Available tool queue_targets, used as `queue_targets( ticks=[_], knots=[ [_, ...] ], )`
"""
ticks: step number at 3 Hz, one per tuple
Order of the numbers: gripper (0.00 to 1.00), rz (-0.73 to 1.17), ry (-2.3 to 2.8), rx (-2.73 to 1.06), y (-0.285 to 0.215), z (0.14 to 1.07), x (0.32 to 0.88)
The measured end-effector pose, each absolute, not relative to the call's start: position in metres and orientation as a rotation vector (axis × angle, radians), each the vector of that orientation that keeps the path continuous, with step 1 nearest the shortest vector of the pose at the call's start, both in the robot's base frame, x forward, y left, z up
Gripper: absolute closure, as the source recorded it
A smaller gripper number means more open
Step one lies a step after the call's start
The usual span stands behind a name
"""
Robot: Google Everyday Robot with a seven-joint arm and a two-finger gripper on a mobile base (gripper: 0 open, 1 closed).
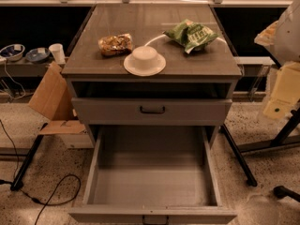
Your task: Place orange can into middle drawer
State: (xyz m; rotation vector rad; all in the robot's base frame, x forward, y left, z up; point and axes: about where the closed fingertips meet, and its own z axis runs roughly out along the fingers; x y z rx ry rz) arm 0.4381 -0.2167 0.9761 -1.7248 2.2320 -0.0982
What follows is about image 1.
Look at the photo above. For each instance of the crinkled orange snack bag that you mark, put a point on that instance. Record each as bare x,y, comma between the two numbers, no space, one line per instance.
114,45

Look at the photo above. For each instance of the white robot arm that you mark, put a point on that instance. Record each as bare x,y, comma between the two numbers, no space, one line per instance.
282,38

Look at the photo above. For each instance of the grey drawer cabinet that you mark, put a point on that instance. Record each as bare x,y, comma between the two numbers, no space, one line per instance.
125,71

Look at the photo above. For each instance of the grey middle drawer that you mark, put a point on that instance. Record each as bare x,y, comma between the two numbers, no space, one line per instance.
151,111

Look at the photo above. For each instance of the open grey bottom drawer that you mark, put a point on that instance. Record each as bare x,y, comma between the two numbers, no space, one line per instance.
152,175

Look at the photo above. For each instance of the upturned white bowl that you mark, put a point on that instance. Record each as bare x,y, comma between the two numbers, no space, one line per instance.
144,61

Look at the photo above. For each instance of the green chip bag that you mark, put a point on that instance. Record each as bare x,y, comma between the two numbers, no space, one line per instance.
193,36

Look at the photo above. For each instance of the brown cardboard box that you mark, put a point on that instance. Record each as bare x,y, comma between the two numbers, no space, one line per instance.
53,101

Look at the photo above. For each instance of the white paper cup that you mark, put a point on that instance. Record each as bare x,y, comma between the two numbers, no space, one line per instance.
58,54

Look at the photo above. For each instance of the black stand leg right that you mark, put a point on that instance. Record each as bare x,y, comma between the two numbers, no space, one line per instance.
251,181

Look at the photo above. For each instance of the black stand leg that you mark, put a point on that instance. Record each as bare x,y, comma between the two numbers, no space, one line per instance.
251,181
17,183

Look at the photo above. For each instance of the blue bowl right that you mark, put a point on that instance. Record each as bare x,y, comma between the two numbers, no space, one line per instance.
38,55

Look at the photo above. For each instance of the black stand leg left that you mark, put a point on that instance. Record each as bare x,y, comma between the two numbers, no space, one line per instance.
17,183

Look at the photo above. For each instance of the black chair base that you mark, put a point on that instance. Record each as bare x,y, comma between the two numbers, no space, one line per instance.
282,192

